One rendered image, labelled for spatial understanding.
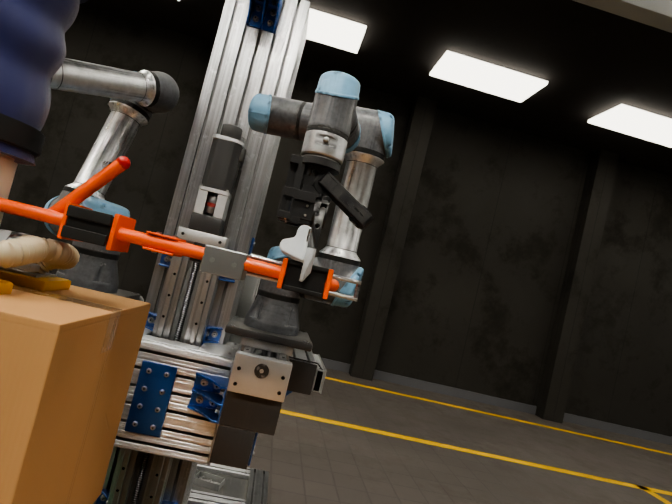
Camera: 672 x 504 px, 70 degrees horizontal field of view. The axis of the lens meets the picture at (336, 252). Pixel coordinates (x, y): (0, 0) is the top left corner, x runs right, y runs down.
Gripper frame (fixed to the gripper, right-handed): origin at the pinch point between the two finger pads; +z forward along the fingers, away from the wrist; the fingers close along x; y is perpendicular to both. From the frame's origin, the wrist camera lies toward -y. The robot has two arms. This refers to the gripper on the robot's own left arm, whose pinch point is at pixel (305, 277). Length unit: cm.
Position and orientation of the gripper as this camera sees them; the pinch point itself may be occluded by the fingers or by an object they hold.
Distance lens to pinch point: 82.8
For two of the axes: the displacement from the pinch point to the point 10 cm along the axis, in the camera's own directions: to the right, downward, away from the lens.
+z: -2.3, 9.7, -0.7
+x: 0.9, -0.5, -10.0
